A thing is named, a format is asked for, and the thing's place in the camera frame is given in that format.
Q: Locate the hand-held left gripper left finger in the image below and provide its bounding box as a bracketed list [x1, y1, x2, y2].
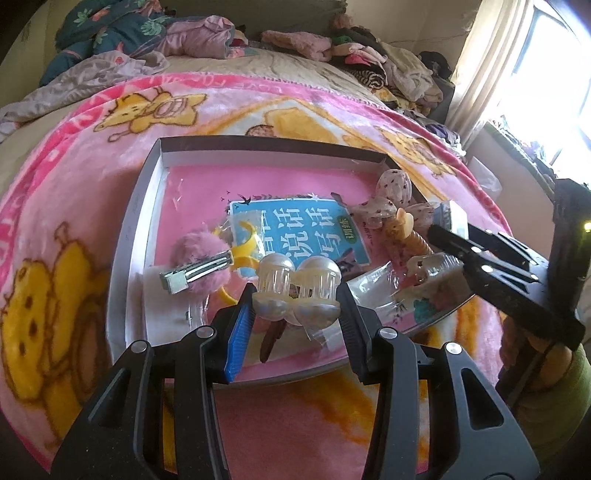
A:
[50, 282, 258, 480]

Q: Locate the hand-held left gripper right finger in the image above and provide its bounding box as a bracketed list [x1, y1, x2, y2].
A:
[338, 281, 540, 480]

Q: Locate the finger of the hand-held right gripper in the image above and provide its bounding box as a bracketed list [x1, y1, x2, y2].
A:
[465, 223, 551, 278]
[428, 225, 574, 348]

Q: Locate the brown plastic hair clip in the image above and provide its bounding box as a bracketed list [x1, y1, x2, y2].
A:
[259, 318, 287, 365]

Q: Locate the pearl white hair claw clip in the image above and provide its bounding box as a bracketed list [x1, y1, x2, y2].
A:
[253, 253, 342, 330]

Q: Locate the cream hair claw clip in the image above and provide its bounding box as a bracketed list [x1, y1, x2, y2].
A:
[406, 253, 463, 288]

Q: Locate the yellow hair tie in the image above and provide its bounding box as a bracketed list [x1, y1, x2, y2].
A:
[217, 219, 262, 305]

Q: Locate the pink pompom hair clip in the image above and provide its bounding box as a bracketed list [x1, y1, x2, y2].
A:
[159, 231, 237, 297]

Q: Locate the beige spiral hair tie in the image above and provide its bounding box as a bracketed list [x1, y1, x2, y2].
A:
[385, 208, 435, 260]

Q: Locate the polka dot mesh hair bow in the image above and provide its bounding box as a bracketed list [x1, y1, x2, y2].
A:
[351, 168, 435, 232]

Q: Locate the shallow box with pink bottom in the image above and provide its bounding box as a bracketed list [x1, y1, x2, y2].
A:
[107, 135, 481, 388]

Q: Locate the person's right hand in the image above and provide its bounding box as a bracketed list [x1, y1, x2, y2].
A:
[501, 318, 573, 386]

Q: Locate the clear plastic bag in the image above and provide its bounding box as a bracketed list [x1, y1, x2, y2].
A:
[185, 295, 223, 334]

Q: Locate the clear printed plastic packet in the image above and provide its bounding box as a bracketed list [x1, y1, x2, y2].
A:
[346, 261, 465, 326]

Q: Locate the white plastic bag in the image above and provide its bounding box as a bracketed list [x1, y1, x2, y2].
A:
[466, 157, 502, 195]

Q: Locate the white earring card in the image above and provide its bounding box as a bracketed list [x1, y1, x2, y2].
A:
[139, 268, 195, 343]

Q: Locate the bright window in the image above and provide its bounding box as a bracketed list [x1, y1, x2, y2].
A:
[489, 0, 591, 195]

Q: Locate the cream curtain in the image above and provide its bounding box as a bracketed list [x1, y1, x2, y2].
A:
[445, 0, 539, 149]

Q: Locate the pink cartoon printed blanket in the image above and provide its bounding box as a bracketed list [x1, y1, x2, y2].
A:
[0, 71, 513, 476]

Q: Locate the pile of mixed clothes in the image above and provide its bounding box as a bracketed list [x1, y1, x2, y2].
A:
[330, 14, 455, 117]

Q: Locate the lavender grey bedsheet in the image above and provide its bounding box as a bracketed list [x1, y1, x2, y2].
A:
[0, 51, 170, 136]

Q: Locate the pink fuzzy garment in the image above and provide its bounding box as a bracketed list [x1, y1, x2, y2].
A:
[261, 30, 334, 64]

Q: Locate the light purple jacket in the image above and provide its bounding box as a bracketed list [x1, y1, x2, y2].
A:
[152, 15, 250, 61]

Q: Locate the olive padded headboard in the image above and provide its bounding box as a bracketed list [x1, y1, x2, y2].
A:
[231, 0, 348, 45]

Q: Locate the dark floral quilt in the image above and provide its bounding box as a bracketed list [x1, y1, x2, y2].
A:
[39, 0, 168, 87]

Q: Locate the cream wardrobe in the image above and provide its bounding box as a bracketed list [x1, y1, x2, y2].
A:
[0, 0, 84, 72]

